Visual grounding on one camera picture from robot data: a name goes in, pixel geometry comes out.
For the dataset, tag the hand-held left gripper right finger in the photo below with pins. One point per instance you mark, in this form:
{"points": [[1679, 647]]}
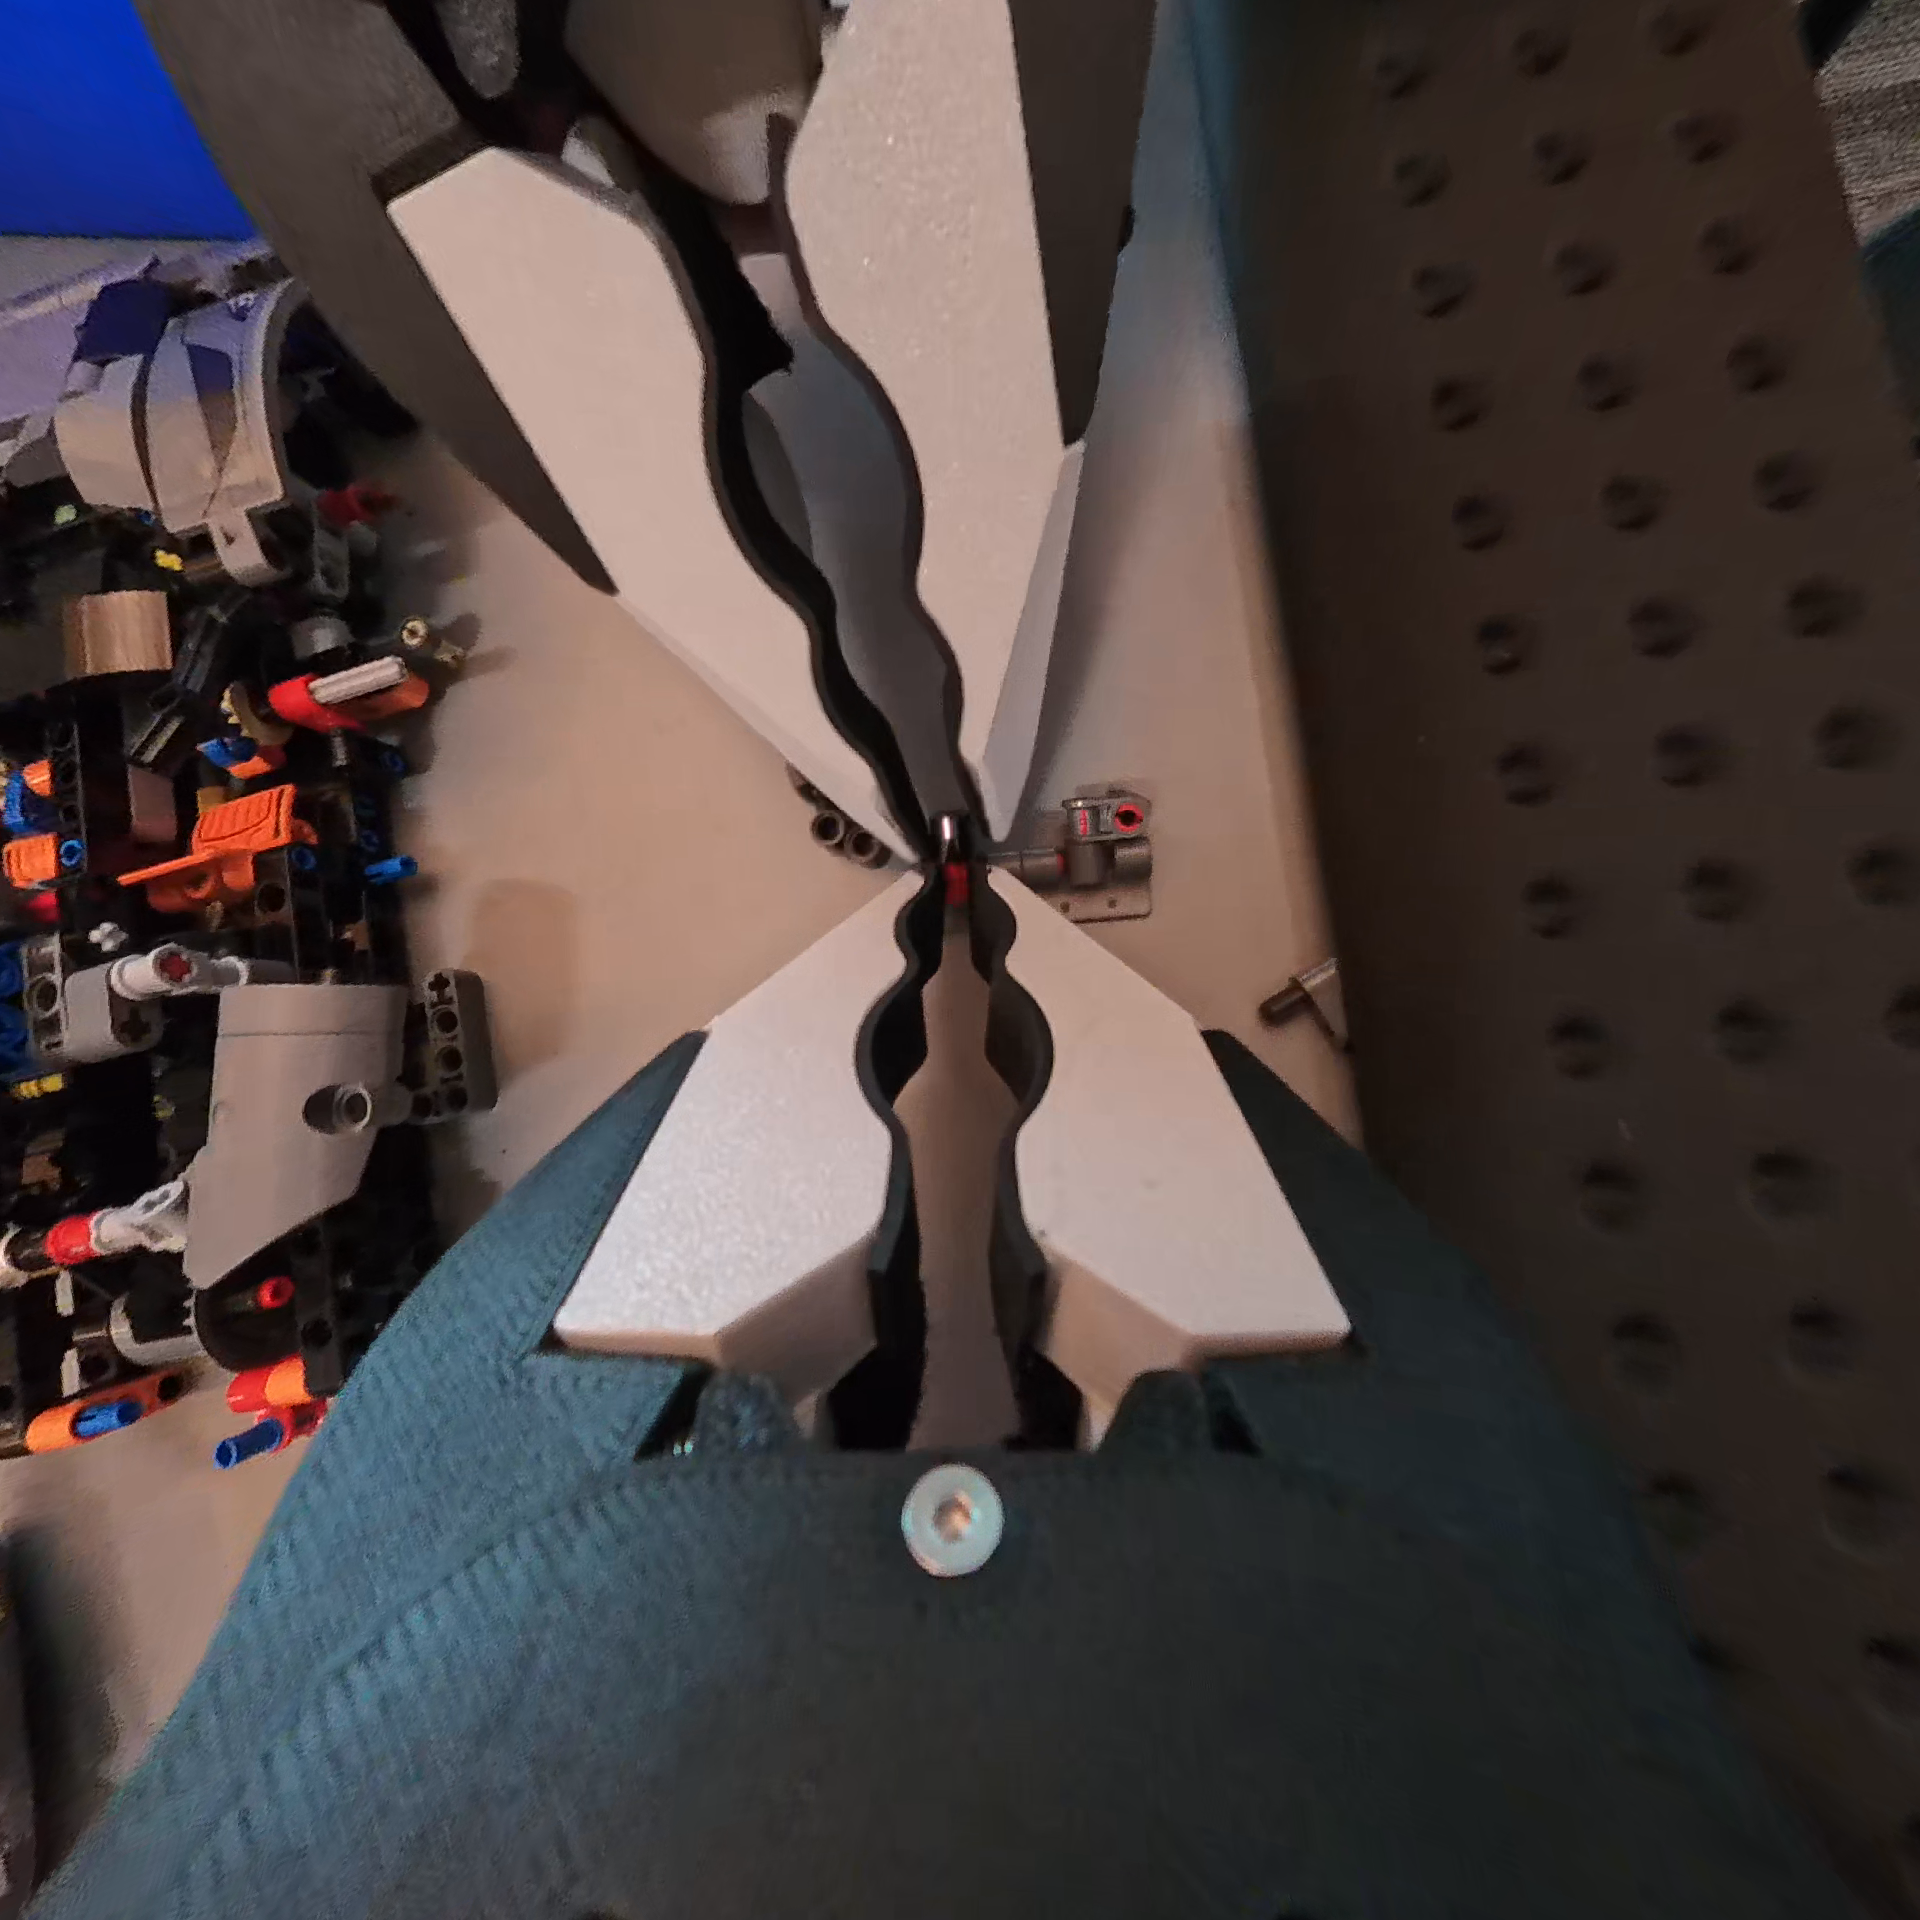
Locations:
{"points": [[1187, 1201]]}

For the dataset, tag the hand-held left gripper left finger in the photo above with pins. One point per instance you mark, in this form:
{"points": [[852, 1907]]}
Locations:
{"points": [[718, 1201]]}

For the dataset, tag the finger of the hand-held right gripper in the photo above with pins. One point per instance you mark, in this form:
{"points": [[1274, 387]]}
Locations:
{"points": [[598, 377], [946, 301]]}

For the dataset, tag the grey red lego subassembly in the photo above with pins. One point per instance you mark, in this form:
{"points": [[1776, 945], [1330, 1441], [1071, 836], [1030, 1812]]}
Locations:
{"points": [[1101, 858]]}

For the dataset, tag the red lego pin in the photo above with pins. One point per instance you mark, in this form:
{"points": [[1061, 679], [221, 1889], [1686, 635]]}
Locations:
{"points": [[955, 862]]}

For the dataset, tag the small tan lego pin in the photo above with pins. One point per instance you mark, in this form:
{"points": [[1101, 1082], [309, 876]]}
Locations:
{"points": [[1298, 996]]}

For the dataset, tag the partly built lego car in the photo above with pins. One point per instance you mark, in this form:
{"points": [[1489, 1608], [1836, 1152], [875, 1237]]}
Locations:
{"points": [[284, 1078]]}

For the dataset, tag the blue plastic bin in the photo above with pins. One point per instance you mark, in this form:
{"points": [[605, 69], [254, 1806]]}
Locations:
{"points": [[105, 105]]}

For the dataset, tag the black dotted edge pad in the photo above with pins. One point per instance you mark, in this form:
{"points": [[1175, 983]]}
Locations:
{"points": [[1574, 899]]}

